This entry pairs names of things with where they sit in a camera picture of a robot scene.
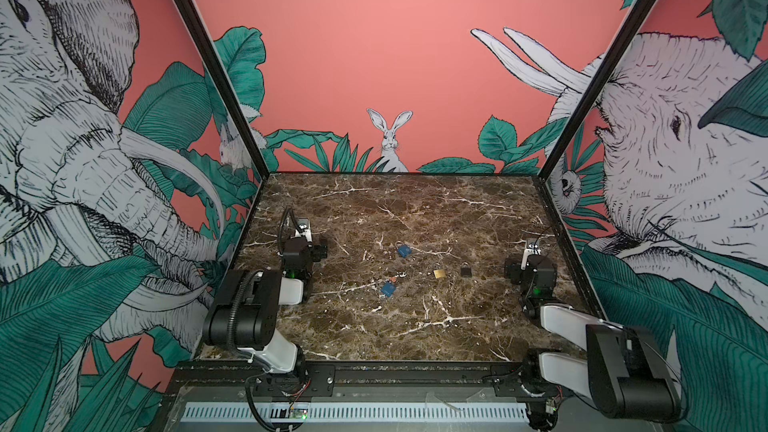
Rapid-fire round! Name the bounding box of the blue padlock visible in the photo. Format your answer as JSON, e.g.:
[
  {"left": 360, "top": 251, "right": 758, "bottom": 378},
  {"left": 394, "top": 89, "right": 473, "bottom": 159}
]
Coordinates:
[
  {"left": 380, "top": 280, "right": 397, "bottom": 298},
  {"left": 397, "top": 244, "right": 412, "bottom": 258}
]

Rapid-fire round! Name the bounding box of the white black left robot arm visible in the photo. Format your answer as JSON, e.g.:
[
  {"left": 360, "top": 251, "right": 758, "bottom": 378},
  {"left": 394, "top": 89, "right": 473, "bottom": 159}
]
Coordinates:
[{"left": 202, "top": 236, "right": 328, "bottom": 381}]

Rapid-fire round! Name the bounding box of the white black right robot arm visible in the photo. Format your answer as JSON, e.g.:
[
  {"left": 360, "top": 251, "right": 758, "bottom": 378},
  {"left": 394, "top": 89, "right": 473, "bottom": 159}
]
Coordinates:
[{"left": 504, "top": 251, "right": 686, "bottom": 430}]

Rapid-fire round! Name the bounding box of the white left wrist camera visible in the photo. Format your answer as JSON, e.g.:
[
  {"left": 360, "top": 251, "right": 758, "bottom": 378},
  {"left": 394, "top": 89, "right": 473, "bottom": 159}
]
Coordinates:
[{"left": 294, "top": 218, "right": 312, "bottom": 243}]

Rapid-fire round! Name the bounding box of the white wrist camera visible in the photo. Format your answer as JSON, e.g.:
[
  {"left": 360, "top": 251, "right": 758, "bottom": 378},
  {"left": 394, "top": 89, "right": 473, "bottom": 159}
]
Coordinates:
[
  {"left": 520, "top": 238, "right": 542, "bottom": 270},
  {"left": 294, "top": 218, "right": 312, "bottom": 243}
]

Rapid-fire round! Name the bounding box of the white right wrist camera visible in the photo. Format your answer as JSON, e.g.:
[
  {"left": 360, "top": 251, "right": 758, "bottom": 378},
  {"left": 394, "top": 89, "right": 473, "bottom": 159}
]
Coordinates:
[{"left": 520, "top": 238, "right": 542, "bottom": 270}]

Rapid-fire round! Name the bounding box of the black corrugated left cable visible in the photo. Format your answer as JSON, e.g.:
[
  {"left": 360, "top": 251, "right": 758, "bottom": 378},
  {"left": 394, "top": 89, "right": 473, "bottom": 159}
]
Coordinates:
[{"left": 277, "top": 207, "right": 300, "bottom": 253}]

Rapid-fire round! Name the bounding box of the black front mounting rail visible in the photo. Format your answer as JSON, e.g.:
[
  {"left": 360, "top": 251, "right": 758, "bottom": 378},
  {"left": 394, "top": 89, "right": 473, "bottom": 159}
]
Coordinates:
[{"left": 166, "top": 360, "right": 542, "bottom": 402}]

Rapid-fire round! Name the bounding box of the white slotted cable duct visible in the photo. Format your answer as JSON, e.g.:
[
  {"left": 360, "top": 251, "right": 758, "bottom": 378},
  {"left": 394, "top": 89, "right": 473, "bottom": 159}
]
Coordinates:
[{"left": 180, "top": 402, "right": 528, "bottom": 424}]

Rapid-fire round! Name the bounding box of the black left corner frame post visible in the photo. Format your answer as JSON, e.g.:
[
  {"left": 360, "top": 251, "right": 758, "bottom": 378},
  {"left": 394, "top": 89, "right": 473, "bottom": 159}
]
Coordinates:
[{"left": 173, "top": 0, "right": 270, "bottom": 181}]

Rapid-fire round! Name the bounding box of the black corner frame post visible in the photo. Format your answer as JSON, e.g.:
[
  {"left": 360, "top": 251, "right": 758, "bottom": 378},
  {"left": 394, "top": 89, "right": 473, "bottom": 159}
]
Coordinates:
[
  {"left": 173, "top": 0, "right": 270, "bottom": 181},
  {"left": 537, "top": 0, "right": 657, "bottom": 180}
]

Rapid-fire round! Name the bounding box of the black right corner frame post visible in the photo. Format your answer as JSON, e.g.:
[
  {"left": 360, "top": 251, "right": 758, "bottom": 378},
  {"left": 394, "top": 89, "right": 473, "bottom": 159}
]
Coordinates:
[{"left": 537, "top": 0, "right": 657, "bottom": 180}]

